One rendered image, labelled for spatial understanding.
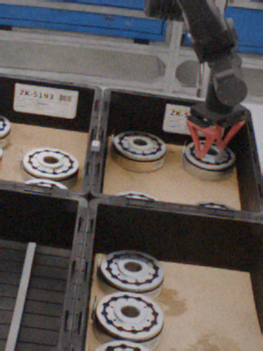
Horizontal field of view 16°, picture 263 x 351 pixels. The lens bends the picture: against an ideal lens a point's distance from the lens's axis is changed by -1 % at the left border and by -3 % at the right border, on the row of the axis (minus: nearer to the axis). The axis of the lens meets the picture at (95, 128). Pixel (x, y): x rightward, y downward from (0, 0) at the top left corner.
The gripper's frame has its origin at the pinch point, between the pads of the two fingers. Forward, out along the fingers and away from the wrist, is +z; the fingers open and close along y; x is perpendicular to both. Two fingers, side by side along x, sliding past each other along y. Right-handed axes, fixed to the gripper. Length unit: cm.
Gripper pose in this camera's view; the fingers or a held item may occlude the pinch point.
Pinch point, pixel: (210, 149)
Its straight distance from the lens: 180.1
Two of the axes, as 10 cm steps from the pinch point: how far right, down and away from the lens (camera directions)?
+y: 7.2, -2.5, 6.5
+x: -6.9, -4.1, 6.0
